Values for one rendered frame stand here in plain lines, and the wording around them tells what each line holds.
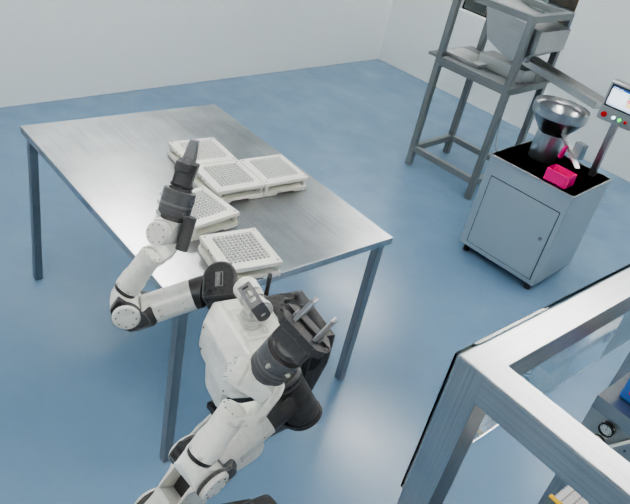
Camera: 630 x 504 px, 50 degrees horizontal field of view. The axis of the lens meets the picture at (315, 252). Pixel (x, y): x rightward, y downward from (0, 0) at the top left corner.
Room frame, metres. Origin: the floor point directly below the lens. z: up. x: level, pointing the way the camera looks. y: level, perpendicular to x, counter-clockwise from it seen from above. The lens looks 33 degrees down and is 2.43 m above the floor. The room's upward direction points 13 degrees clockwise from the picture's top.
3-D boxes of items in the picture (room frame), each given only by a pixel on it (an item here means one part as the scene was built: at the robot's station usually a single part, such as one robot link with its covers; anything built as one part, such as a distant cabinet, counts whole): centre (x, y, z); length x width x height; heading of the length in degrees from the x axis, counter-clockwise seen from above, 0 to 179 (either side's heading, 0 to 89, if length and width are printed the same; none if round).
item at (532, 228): (4.24, -1.40, 0.38); 0.63 x 0.57 x 0.76; 51
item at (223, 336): (1.38, 0.07, 1.16); 0.34 x 0.30 x 0.36; 35
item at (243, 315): (1.35, 0.13, 1.36); 0.10 x 0.07 x 0.09; 35
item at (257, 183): (2.71, 0.46, 0.96); 0.25 x 0.24 x 0.02; 133
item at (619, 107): (4.22, -1.65, 1.07); 0.23 x 0.10 x 0.62; 51
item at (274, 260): (2.15, 0.28, 0.96); 0.25 x 0.24 x 0.02; 128
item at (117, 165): (2.74, 0.59, 0.88); 1.50 x 1.10 x 0.04; 47
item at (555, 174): (3.99, -1.39, 0.80); 0.16 x 0.12 x 0.09; 51
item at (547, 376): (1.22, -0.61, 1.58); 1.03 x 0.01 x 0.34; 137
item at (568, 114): (4.31, -1.40, 0.95); 0.49 x 0.36 x 0.38; 51
